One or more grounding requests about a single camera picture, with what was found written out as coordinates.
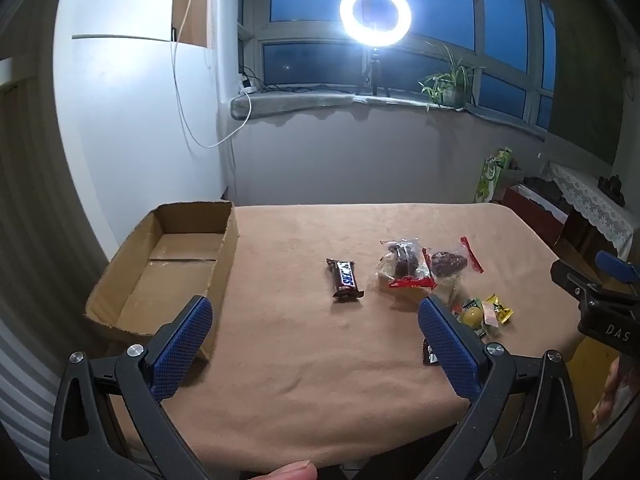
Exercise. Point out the cardboard box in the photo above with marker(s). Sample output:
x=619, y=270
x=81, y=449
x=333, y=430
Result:
x=175, y=280

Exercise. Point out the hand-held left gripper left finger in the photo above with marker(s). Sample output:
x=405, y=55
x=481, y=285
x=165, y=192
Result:
x=182, y=345

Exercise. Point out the brown wooden panel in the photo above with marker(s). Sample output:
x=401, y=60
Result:
x=195, y=5

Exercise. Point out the chocolate muffin clear packet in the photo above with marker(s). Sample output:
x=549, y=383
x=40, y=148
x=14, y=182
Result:
x=447, y=261

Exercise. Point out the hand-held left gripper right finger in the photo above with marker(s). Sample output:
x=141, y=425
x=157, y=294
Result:
x=447, y=347

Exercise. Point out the person's left hand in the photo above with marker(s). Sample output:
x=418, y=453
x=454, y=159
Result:
x=290, y=472

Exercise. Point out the small dark snack packet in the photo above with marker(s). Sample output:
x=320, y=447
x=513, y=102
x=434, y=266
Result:
x=430, y=354

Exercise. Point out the brown chocolate bar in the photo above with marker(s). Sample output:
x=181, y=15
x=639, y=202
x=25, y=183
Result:
x=346, y=280

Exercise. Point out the black light stand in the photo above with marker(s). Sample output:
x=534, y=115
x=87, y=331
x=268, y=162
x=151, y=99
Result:
x=374, y=72

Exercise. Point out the green paper bag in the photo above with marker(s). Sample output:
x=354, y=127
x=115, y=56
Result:
x=489, y=180

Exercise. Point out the round yellow jelly cup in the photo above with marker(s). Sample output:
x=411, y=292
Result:
x=472, y=317

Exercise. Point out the white vertical pipe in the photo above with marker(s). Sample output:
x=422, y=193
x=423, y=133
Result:
x=222, y=60

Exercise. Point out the chocolate cake clear packet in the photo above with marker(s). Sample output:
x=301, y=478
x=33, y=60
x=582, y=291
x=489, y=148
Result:
x=402, y=260

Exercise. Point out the white refrigerator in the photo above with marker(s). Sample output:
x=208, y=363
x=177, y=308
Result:
x=130, y=120

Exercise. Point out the pink candy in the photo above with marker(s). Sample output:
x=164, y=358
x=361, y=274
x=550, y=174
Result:
x=490, y=325

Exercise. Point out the ribbed radiator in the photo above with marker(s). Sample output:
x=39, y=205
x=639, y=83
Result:
x=30, y=385

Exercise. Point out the small dark figurine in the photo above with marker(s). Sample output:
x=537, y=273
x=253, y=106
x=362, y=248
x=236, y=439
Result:
x=612, y=187

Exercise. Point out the grey window sill cover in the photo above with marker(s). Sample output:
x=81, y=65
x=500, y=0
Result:
x=310, y=102

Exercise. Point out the dark curtain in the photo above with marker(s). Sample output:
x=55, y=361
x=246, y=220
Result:
x=590, y=60

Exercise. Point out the white lace cloth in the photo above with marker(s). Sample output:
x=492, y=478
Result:
x=595, y=205

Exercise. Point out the dark red cabinet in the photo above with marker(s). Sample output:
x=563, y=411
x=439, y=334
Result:
x=535, y=215

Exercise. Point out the white power strip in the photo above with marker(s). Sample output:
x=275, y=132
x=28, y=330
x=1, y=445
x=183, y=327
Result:
x=247, y=86

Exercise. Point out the potted spider plant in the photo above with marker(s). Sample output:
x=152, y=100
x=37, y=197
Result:
x=450, y=85

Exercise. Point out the yellow candy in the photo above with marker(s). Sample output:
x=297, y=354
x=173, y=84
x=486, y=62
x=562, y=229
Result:
x=499, y=309

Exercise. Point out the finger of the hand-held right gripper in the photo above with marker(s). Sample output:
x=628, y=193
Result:
x=575, y=277
x=617, y=266

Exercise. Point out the person's right hand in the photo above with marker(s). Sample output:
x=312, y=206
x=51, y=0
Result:
x=607, y=395

